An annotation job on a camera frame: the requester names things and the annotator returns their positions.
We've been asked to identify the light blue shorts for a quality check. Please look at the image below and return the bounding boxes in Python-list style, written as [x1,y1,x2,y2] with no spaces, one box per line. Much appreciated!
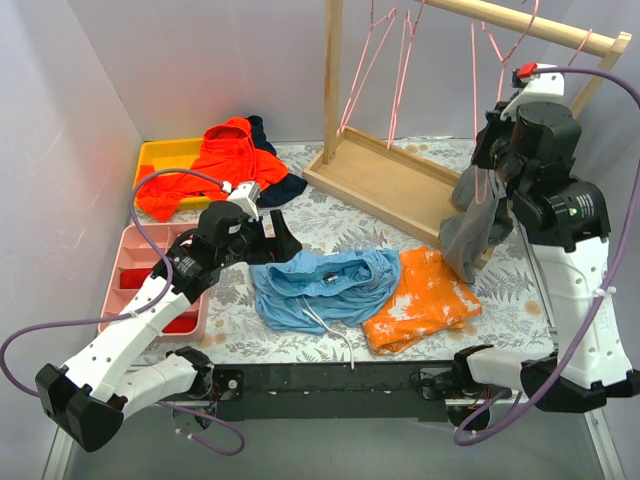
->
[249,248,402,339]

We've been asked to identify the pink wire hanger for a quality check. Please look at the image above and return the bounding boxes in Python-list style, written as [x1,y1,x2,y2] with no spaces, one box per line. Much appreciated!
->
[386,1,425,149]
[470,0,540,205]
[338,1,397,134]

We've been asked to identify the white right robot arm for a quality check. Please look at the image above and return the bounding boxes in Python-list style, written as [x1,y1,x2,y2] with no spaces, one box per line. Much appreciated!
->
[418,101,639,413]

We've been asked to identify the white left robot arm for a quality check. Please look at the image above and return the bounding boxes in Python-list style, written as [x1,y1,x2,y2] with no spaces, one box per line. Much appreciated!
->
[35,201,302,452]

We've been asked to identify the bright orange shorts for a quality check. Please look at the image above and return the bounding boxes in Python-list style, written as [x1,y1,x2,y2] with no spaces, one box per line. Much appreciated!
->
[135,116,290,223]

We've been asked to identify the grey shorts on hanger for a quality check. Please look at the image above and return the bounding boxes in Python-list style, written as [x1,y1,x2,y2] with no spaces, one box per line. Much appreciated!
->
[439,165,513,284]

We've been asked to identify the pink hanger holding grey shorts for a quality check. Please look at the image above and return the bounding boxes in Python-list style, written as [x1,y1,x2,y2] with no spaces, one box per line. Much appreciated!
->
[567,29,593,66]

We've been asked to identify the orange tie-dye shorts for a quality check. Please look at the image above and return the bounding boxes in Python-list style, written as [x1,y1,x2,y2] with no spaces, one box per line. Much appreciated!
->
[362,247,482,355]

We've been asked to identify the navy blue garment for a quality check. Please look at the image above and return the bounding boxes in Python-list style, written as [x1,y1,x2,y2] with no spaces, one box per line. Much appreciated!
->
[246,115,308,208]

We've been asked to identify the pink divided organizer tray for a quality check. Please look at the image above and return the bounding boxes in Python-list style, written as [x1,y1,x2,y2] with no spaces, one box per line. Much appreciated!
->
[101,222,209,343]

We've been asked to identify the red cloth in front compartment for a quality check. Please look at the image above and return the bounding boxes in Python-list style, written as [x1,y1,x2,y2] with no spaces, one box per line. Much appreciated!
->
[162,312,198,335]

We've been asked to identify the red folded cloth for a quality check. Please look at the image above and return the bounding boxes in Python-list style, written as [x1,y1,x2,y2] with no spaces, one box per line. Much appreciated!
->
[119,268,152,290]

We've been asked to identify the wooden clothes rack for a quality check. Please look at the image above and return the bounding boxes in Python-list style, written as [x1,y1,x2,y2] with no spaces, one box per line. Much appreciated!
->
[303,1,632,247]

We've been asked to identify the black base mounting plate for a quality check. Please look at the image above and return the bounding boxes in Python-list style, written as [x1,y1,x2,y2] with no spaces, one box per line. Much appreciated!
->
[199,362,514,424]

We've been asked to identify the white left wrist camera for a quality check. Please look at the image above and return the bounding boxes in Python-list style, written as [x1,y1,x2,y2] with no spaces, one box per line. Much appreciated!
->
[221,181,261,220]

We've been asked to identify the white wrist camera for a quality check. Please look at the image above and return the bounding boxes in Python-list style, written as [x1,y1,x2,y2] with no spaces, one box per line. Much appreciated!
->
[221,181,261,220]
[500,62,565,121]

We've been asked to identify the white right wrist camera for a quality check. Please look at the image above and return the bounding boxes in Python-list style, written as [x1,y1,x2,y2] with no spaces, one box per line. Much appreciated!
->
[500,62,565,121]

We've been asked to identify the aluminium frame rail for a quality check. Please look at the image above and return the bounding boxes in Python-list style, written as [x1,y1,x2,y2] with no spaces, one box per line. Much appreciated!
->
[45,398,625,479]

